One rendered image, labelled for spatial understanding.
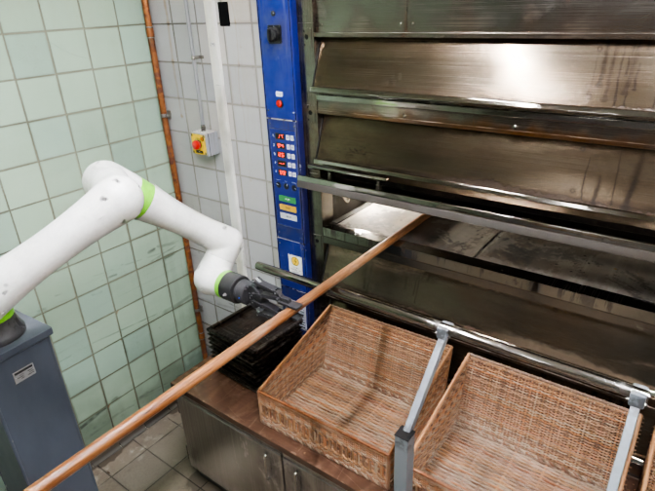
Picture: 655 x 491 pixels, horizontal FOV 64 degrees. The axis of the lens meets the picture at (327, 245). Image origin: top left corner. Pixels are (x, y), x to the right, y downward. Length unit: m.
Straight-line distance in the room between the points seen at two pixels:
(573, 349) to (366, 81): 1.08
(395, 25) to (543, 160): 0.61
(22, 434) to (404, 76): 1.54
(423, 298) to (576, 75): 0.90
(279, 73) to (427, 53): 0.57
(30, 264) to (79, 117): 1.09
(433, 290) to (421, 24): 0.90
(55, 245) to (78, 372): 1.36
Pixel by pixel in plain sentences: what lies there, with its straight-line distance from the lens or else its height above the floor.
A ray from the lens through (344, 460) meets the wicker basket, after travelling 1.90.
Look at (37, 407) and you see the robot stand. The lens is 1.78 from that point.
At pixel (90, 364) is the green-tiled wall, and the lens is 2.72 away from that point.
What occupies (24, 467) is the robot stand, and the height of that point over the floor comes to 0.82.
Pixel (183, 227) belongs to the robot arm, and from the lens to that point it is 1.66.
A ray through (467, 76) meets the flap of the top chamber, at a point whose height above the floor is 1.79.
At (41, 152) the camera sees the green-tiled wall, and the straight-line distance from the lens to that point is 2.34.
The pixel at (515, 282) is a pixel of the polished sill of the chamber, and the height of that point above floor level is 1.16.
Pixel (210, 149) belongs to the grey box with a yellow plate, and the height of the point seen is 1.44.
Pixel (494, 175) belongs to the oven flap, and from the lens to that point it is 1.68.
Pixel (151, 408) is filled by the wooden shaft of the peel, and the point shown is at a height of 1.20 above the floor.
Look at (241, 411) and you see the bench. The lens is 2.15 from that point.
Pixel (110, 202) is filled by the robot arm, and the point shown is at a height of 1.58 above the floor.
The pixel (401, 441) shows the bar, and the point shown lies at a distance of 1.50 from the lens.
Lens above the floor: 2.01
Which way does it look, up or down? 25 degrees down
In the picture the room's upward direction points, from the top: 2 degrees counter-clockwise
